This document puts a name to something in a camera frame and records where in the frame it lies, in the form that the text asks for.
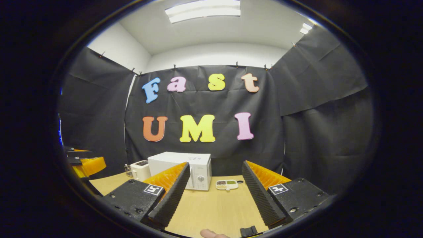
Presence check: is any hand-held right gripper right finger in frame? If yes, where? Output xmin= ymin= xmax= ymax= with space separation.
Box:
xmin=242 ymin=160 xmax=331 ymax=229

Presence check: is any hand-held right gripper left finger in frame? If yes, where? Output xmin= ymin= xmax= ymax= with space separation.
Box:
xmin=103 ymin=162 xmax=191 ymax=229

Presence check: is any white microwave oven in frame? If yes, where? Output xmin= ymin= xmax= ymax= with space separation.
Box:
xmin=148 ymin=152 xmax=212 ymax=191

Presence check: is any white divided condiment dish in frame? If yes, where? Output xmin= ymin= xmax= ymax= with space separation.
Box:
xmin=215 ymin=179 xmax=239 ymax=191

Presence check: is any white toaster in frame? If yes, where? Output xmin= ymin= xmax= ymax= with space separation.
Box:
xmin=130 ymin=160 xmax=152 ymax=182

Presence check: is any black backdrop cloth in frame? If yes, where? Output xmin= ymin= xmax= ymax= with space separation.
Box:
xmin=58 ymin=25 xmax=374 ymax=195

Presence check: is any long ceiling light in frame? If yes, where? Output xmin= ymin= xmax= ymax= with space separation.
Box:
xmin=165 ymin=0 xmax=241 ymax=23

